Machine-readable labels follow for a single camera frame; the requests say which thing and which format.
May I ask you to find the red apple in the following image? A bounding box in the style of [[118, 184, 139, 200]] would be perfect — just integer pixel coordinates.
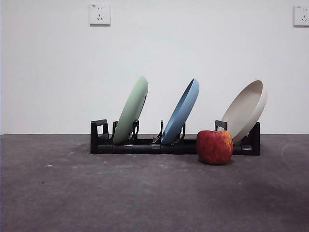
[[196, 130, 234, 166]]

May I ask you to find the beige plate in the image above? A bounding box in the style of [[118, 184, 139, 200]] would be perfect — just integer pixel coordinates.
[[221, 80, 268, 145]]

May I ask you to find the green plate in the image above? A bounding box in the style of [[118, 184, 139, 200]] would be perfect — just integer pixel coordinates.
[[112, 75, 149, 145]]

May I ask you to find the blue plate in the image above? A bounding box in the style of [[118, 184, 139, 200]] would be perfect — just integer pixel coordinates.
[[160, 78, 200, 145]]

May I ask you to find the black plate rack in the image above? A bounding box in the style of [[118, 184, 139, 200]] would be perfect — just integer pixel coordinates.
[[90, 119, 261, 156]]

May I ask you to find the white wall socket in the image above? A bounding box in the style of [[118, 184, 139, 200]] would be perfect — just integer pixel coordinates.
[[293, 5, 309, 28], [89, 3, 112, 27]]

